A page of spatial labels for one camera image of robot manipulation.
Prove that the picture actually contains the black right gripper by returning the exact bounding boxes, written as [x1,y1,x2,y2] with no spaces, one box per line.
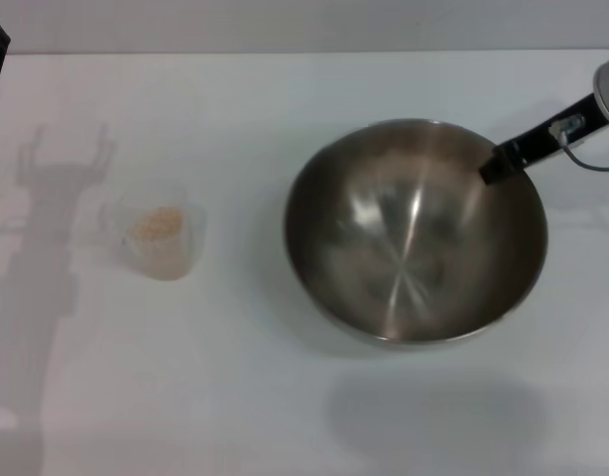
[479,92,609,187]

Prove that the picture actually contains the stainless steel mixing bowl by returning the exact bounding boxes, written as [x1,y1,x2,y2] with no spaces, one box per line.
[283,117,549,351]

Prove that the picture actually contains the white rice grains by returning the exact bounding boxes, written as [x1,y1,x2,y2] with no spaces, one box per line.
[129,207,187,245]

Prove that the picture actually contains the clear plastic measuring cup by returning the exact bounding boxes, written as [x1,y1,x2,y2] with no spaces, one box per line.
[80,190,207,283]

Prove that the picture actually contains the grey right gripper cable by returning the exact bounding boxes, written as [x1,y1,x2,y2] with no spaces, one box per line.
[549,114,609,173]

